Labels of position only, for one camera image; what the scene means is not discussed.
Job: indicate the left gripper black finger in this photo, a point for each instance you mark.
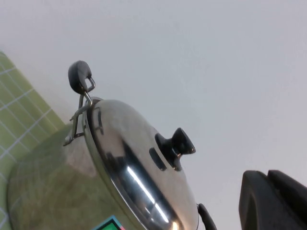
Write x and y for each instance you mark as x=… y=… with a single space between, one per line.
x=268 y=206

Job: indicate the stainless steel pot lid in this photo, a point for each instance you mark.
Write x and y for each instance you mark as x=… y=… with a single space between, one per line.
x=124 y=148

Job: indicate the green grid mat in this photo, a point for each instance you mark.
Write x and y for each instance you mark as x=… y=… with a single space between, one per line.
x=19 y=107

